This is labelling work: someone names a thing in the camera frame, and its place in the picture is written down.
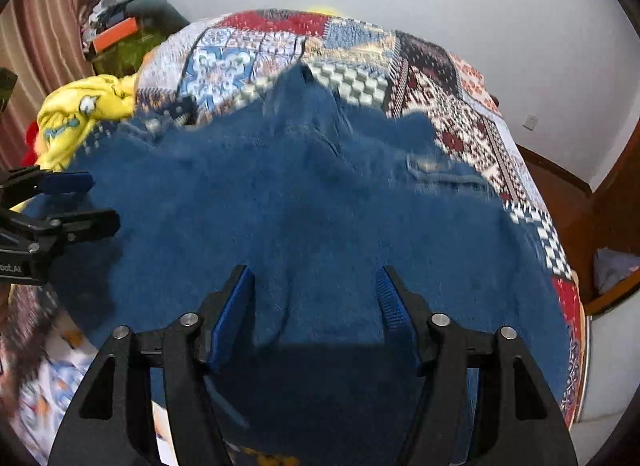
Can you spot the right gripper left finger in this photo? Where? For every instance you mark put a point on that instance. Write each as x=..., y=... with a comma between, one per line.
x=110, y=420

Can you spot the white decorated wardrobe door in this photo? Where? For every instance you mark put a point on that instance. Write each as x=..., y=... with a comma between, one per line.
x=612, y=377

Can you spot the patchwork patterned bedspread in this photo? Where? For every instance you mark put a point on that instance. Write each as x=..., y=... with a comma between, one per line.
x=212, y=68

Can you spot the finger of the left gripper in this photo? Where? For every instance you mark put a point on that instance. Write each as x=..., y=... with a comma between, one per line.
x=60, y=181
x=75, y=228

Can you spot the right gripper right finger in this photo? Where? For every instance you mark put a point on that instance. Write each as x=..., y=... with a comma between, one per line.
x=484, y=385

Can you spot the brown wooden door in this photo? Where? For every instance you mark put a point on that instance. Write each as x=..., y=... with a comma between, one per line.
x=591, y=220

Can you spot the blue denim jacket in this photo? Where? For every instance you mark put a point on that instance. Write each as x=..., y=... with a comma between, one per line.
x=314, y=195

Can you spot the red fluffy item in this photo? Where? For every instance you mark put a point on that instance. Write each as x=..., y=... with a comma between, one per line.
x=30, y=157

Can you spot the clutter pile on cabinet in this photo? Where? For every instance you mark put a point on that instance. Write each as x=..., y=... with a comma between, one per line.
x=159, y=15

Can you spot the orange box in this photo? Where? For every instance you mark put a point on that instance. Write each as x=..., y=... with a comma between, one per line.
x=113, y=35

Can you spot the yellow cartoon print garment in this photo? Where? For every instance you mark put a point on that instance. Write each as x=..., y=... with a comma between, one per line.
x=69, y=115

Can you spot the white wall socket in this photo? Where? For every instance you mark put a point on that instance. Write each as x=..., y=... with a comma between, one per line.
x=530, y=122

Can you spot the striped brown curtain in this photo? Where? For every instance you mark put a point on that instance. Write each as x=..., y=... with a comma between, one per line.
x=40, y=43

